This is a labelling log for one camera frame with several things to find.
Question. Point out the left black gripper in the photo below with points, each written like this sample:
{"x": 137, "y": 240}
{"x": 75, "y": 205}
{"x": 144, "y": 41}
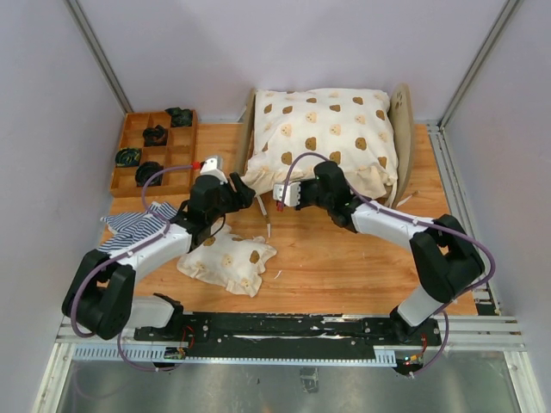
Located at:
{"x": 244, "y": 193}

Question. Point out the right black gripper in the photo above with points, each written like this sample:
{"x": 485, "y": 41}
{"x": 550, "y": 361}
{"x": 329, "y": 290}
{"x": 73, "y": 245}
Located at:
{"x": 303, "y": 185}

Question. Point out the large bear print cushion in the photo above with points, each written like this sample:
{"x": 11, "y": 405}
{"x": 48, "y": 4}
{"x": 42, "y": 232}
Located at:
{"x": 293, "y": 131}

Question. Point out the wooden pet bed frame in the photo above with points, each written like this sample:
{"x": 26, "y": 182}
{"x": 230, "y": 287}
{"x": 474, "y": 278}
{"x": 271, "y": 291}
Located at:
{"x": 399, "y": 114}

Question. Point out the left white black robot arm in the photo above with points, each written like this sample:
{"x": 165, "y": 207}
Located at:
{"x": 100, "y": 300}

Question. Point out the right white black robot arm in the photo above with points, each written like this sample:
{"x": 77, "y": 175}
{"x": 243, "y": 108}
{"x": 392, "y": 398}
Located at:
{"x": 446, "y": 259}

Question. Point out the small bear print pillow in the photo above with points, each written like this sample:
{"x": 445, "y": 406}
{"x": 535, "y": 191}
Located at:
{"x": 230, "y": 261}

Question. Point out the black rolled sock top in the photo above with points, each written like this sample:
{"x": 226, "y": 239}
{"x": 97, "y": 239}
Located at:
{"x": 180, "y": 117}

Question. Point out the black rolled sock bottom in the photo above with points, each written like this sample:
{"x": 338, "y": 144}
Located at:
{"x": 145, "y": 171}

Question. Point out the black rolled sock middle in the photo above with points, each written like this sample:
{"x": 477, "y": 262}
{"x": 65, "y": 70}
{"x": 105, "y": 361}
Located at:
{"x": 155, "y": 136}

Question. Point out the blue striped cloth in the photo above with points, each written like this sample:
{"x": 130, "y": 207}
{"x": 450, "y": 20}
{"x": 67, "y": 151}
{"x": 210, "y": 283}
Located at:
{"x": 130, "y": 228}

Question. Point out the black green rolled sock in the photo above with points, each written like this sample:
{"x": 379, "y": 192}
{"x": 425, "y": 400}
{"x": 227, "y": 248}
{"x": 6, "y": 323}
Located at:
{"x": 128, "y": 157}

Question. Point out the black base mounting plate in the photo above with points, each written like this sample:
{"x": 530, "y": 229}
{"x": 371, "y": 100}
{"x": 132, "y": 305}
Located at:
{"x": 285, "y": 336}

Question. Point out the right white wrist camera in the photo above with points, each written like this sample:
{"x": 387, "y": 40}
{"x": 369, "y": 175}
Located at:
{"x": 286, "y": 195}

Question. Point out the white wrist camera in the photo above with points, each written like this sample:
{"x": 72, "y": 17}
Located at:
{"x": 212, "y": 166}
{"x": 286, "y": 195}

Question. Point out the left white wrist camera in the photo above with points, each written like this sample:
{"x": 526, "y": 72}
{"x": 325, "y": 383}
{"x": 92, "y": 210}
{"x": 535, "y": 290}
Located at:
{"x": 212, "y": 166}

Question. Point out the right aluminium corner post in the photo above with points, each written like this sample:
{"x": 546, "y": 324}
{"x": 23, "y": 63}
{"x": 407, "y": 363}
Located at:
{"x": 496, "y": 31}

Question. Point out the aluminium corner post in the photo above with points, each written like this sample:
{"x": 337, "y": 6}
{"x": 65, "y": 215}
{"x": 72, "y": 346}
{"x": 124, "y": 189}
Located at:
{"x": 496, "y": 31}
{"x": 89, "y": 36}

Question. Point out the aluminium rail frame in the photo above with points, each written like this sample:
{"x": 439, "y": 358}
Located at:
{"x": 413, "y": 392}

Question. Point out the left aluminium corner post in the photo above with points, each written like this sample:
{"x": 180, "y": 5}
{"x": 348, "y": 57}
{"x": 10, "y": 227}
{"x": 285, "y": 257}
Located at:
{"x": 89, "y": 36}

